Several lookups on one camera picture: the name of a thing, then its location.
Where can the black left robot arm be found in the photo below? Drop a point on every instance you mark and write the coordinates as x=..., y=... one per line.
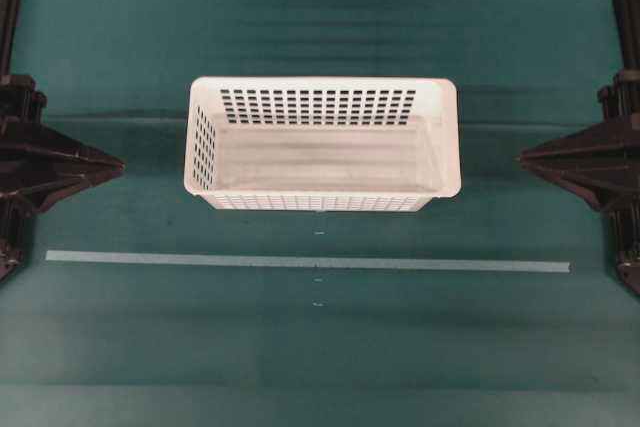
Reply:
x=13, y=225

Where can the black left frame post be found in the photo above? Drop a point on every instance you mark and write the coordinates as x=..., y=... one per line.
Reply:
x=8, y=22

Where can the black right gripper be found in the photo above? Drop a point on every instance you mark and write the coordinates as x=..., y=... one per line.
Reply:
x=605, y=186

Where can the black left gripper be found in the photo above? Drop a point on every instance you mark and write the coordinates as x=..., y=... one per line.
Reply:
x=36, y=189

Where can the black frame post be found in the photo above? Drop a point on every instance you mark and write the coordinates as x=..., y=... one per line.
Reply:
x=627, y=19
x=8, y=22

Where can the black right frame post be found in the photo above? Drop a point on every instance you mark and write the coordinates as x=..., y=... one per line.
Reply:
x=627, y=19

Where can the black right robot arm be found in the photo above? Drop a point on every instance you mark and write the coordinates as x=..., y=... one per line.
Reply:
x=625, y=222

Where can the pale tape strip on table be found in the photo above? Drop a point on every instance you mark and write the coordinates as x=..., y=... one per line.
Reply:
x=512, y=266

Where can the green table cloth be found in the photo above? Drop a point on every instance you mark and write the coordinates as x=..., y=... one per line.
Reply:
x=93, y=344

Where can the white perforated plastic basket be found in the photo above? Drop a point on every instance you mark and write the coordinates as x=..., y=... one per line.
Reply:
x=322, y=143

